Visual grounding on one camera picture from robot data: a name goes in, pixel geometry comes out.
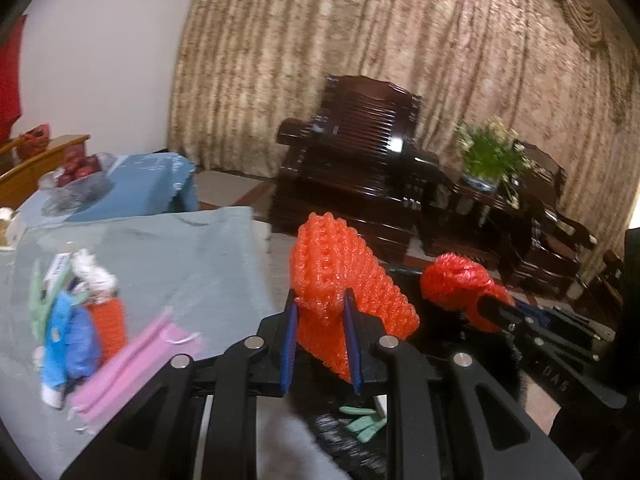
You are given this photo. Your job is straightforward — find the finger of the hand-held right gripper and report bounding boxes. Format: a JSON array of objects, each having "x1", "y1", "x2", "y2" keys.
[
  {"x1": 476, "y1": 296, "x2": 539, "y2": 344},
  {"x1": 515, "y1": 301, "x2": 614, "y2": 341}
]

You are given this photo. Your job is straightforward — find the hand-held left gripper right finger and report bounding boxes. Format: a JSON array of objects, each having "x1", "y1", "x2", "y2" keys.
[{"x1": 341, "y1": 287, "x2": 583, "y2": 480}]

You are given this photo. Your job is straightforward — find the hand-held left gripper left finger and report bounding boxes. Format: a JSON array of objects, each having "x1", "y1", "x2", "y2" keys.
[{"x1": 60, "y1": 291, "x2": 301, "y2": 480}]

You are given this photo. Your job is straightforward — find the red foam fruit net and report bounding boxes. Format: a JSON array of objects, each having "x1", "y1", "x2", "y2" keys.
[{"x1": 420, "y1": 254, "x2": 516, "y2": 333}]

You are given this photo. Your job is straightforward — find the light green wrapper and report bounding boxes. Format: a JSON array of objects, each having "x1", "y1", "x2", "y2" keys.
[{"x1": 338, "y1": 405, "x2": 389, "y2": 444}]

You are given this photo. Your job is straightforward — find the orange bubble wrap sheet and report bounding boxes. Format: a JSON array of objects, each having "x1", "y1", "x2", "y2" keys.
[{"x1": 290, "y1": 212, "x2": 421, "y2": 386}]

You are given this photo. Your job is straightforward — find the black trash bin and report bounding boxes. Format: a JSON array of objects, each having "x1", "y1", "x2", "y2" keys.
[{"x1": 295, "y1": 260, "x2": 526, "y2": 480}]

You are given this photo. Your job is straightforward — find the small orange foam net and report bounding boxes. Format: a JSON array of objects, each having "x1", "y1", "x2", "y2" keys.
[{"x1": 85, "y1": 295, "x2": 127, "y2": 367}]

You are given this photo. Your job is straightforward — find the dark blue wrapper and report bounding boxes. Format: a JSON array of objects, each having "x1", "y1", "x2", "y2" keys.
[{"x1": 67, "y1": 305, "x2": 102, "y2": 380}]

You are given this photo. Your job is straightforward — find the light blue packet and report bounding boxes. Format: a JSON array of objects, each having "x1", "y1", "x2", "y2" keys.
[{"x1": 40, "y1": 292, "x2": 77, "y2": 393}]

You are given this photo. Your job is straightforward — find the pale green plastic strip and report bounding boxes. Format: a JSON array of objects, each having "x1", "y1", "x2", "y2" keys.
[{"x1": 27, "y1": 259, "x2": 71, "y2": 347}]

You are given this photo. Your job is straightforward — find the dark wooden furniture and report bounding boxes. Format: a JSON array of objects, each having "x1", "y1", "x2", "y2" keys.
[{"x1": 575, "y1": 249, "x2": 627, "y2": 322}]

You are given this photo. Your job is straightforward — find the small dark wooden armchair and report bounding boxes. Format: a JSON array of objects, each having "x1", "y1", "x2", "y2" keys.
[{"x1": 504, "y1": 141, "x2": 599, "y2": 297}]

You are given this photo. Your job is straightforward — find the dark wooden side table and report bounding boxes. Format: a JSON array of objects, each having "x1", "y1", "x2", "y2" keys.
[{"x1": 421, "y1": 175, "x2": 527, "y2": 272}]

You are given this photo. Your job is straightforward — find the blue and white plant pot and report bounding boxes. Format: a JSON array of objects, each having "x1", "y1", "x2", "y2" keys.
[{"x1": 461, "y1": 170, "x2": 501, "y2": 192}]

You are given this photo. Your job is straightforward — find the green potted plant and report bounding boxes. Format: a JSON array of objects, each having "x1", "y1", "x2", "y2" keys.
[{"x1": 454, "y1": 116, "x2": 527, "y2": 207}]

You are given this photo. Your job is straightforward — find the large dark wooden armchair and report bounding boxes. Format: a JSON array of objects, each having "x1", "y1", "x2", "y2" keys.
[{"x1": 269, "y1": 75, "x2": 442, "y2": 262}]

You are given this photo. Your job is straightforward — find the white crumpled paper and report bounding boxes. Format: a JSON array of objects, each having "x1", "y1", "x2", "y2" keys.
[{"x1": 70, "y1": 249, "x2": 119, "y2": 302}]

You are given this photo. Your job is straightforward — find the white and blue box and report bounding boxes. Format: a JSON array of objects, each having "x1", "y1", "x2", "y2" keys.
[{"x1": 45, "y1": 253, "x2": 72, "y2": 282}]

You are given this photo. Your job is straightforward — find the glass fruit bowl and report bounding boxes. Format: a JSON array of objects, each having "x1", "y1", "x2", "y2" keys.
[{"x1": 39, "y1": 152, "x2": 119, "y2": 214}]

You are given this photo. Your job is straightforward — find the red apples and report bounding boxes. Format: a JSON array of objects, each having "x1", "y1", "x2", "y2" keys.
[{"x1": 55, "y1": 155, "x2": 101, "y2": 187}]

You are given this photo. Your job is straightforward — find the small white and tan object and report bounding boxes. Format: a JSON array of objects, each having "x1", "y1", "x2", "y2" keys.
[{"x1": 0, "y1": 207, "x2": 26, "y2": 252}]

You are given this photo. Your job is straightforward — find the light wooden furniture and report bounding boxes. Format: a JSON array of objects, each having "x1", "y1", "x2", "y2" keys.
[{"x1": 0, "y1": 134, "x2": 91, "y2": 209}]

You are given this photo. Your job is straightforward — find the beige patterned curtain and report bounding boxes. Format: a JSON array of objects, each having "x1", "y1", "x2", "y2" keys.
[{"x1": 167, "y1": 0, "x2": 640, "y2": 283}]

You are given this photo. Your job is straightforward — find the red basket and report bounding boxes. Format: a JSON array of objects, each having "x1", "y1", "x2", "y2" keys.
[{"x1": 20, "y1": 125, "x2": 51, "y2": 159}]

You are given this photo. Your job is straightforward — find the red cloth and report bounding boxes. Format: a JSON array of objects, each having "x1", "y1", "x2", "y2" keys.
[{"x1": 0, "y1": 15, "x2": 26, "y2": 137}]

